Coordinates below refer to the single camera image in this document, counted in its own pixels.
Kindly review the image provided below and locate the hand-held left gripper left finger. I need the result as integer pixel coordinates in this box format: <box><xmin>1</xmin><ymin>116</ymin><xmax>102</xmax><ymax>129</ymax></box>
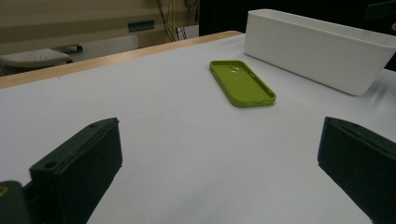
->
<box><xmin>29</xmin><ymin>117</ymin><xmax>123</xmax><ymax>224</ymax></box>

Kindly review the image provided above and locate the white perforated stool seat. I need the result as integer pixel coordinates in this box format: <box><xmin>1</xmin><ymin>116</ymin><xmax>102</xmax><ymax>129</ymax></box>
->
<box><xmin>0</xmin><ymin>48</ymin><xmax>71</xmax><ymax>69</ymax></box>

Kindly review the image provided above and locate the teal bracket under desk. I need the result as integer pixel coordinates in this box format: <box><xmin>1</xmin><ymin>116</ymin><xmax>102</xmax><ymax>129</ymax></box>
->
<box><xmin>127</xmin><ymin>20</ymin><xmax>156</xmax><ymax>33</ymax></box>

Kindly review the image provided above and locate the green phone case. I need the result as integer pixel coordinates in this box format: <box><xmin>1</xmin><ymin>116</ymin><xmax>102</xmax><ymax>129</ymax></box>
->
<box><xmin>208</xmin><ymin>60</ymin><xmax>277</xmax><ymax>109</ymax></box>

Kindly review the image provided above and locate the bundle of black cables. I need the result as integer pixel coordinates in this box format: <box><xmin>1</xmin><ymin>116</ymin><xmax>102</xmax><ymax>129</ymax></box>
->
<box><xmin>154</xmin><ymin>0</ymin><xmax>200</xmax><ymax>43</ymax></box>

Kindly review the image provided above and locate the beige desk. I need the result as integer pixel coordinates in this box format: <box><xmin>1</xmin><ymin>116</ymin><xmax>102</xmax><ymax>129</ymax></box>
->
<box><xmin>0</xmin><ymin>0</ymin><xmax>200</xmax><ymax>56</ymax></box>

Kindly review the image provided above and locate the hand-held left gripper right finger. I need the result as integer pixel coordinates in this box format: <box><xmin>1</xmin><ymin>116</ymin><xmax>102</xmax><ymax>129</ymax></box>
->
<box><xmin>317</xmin><ymin>116</ymin><xmax>396</xmax><ymax>224</ymax></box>

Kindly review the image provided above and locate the white plastic storage box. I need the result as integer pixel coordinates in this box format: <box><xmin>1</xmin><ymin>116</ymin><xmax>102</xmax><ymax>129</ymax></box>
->
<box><xmin>243</xmin><ymin>8</ymin><xmax>396</xmax><ymax>96</ymax></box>

